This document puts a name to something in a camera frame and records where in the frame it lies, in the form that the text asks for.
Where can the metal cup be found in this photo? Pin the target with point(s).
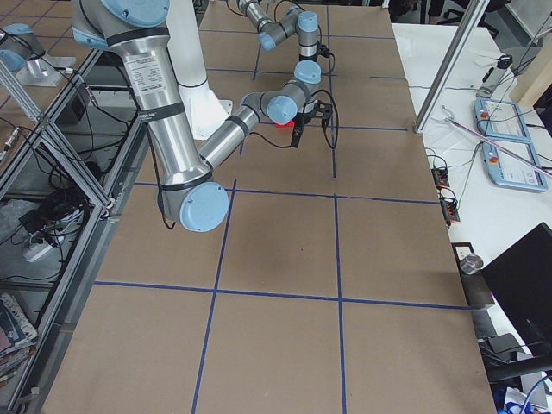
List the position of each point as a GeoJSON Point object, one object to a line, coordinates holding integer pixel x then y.
{"type": "Point", "coordinates": [471, 264]}

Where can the stack of patterned cloths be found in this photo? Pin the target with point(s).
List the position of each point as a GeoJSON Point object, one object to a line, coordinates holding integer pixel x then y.
{"type": "Point", "coordinates": [18, 337]}

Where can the second robot base beyond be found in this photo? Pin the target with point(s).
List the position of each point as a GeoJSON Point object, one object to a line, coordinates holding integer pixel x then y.
{"type": "Point", "coordinates": [25, 57]}

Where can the white pedestal mount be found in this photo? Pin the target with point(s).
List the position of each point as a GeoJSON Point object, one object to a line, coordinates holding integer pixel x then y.
{"type": "Point", "coordinates": [204, 110]}

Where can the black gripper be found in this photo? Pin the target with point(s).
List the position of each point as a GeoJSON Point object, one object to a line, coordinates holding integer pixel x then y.
{"type": "Point", "coordinates": [298, 123]}

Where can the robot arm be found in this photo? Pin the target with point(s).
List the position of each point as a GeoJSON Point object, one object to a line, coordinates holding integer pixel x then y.
{"type": "Point", "coordinates": [271, 33]}
{"type": "Point", "coordinates": [160, 49]}

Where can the red block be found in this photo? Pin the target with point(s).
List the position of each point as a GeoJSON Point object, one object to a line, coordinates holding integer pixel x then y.
{"type": "Point", "coordinates": [288, 125]}

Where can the pink reacher grabber tool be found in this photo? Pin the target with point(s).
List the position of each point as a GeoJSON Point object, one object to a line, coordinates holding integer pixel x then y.
{"type": "Point", "coordinates": [450, 118]}

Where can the black monitor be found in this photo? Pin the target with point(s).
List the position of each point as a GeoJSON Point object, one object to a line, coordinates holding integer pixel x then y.
{"type": "Point", "coordinates": [520, 280]}

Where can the aluminium frame post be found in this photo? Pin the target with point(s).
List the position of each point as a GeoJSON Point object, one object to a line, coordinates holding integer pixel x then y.
{"type": "Point", "coordinates": [469, 22]}

